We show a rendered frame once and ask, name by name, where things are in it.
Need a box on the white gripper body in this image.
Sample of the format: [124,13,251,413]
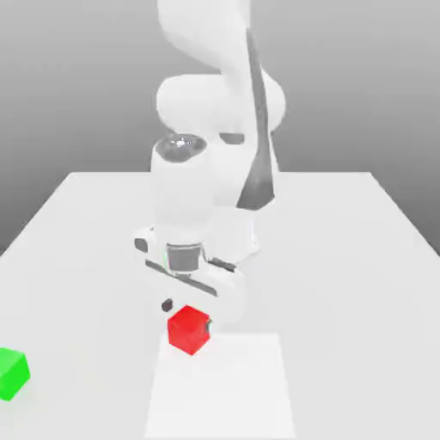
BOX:
[144,256,249,325]

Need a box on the small red cube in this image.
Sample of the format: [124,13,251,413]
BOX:
[167,304,211,358]

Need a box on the small green cube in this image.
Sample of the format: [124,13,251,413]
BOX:
[0,346,32,402]

